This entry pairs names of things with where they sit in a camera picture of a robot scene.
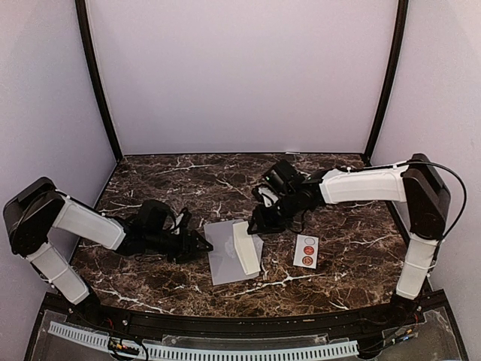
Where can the black frame post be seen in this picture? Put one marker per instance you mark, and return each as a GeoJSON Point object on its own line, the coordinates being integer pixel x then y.
{"type": "Point", "coordinates": [389, 79]}
{"type": "Point", "coordinates": [95, 78]}

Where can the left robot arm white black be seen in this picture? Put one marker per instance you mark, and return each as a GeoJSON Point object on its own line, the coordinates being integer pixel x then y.
{"type": "Point", "coordinates": [41, 209]}

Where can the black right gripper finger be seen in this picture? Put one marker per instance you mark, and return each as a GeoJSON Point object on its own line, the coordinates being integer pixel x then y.
{"type": "Point", "coordinates": [254, 222]}
{"type": "Point", "coordinates": [257, 230]}

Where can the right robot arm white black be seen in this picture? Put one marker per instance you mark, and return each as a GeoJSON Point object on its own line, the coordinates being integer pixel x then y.
{"type": "Point", "coordinates": [286, 194]}

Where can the wax seal sticker sheet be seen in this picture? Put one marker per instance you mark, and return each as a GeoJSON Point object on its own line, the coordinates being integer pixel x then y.
{"type": "Point", "coordinates": [301, 242]}

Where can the beige lined letter paper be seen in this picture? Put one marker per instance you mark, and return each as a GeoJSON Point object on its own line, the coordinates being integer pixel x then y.
{"type": "Point", "coordinates": [248, 248]}

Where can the black left frame post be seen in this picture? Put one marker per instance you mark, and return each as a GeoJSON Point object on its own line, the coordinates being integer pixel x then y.
{"type": "Point", "coordinates": [95, 78]}

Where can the white slotted cable duct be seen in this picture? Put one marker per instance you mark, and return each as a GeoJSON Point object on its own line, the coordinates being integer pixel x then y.
{"type": "Point", "coordinates": [195, 348]}

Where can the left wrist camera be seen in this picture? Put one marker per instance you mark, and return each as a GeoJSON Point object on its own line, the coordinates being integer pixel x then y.
{"type": "Point", "coordinates": [181, 221]}

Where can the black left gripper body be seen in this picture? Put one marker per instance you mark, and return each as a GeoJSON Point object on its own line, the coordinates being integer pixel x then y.
{"type": "Point", "coordinates": [175, 249]}

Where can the black front rail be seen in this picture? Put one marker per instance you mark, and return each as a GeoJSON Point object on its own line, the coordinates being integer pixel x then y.
{"type": "Point", "coordinates": [363, 322]}

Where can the brown round seal sticker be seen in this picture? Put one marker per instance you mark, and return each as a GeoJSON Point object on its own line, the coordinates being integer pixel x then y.
{"type": "Point", "coordinates": [307, 260]}

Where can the grey envelope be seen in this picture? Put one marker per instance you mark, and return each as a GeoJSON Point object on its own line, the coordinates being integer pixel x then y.
{"type": "Point", "coordinates": [225, 266]}

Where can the red round seal sticker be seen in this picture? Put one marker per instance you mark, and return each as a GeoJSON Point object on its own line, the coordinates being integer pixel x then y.
{"type": "Point", "coordinates": [309, 250]}

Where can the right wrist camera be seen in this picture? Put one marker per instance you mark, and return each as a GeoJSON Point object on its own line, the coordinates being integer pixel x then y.
{"type": "Point", "coordinates": [265, 195]}

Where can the black right frame post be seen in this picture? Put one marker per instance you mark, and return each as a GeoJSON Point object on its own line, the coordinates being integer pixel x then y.
{"type": "Point", "coordinates": [389, 79]}

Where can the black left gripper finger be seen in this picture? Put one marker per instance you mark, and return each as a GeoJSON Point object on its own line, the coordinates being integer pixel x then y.
{"type": "Point", "coordinates": [200, 242]}
{"type": "Point", "coordinates": [196, 254]}

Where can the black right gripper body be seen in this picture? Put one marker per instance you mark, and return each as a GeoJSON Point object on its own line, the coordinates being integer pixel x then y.
{"type": "Point", "coordinates": [278, 215]}

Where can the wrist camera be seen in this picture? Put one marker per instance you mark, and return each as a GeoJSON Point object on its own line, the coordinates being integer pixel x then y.
{"type": "Point", "coordinates": [181, 221]}
{"type": "Point", "coordinates": [265, 195]}

